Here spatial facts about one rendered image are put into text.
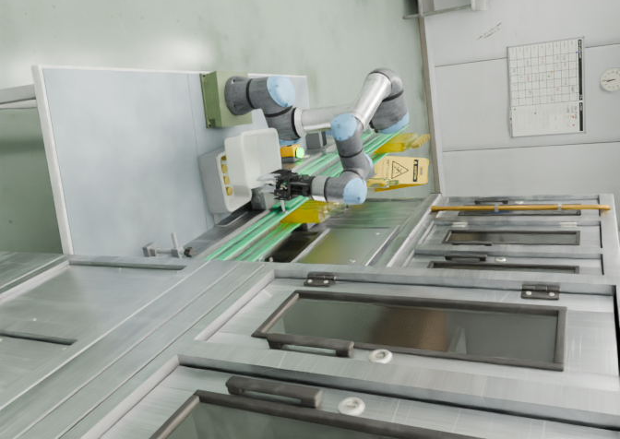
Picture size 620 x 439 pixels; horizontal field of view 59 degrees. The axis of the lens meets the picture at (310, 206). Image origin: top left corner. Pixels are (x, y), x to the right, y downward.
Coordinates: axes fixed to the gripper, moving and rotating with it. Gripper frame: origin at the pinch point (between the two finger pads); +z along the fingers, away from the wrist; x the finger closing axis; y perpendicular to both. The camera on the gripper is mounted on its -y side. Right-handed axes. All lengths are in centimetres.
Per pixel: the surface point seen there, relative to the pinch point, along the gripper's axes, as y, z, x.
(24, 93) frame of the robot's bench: 41, 52, -29
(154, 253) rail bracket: 28.0, 21.1, 18.4
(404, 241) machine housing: -54, -32, 31
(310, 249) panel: -43, 4, 36
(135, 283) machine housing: 60, -1, 13
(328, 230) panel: -66, 5, 34
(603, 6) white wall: -627, -103, -103
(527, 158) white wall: -646, -31, 85
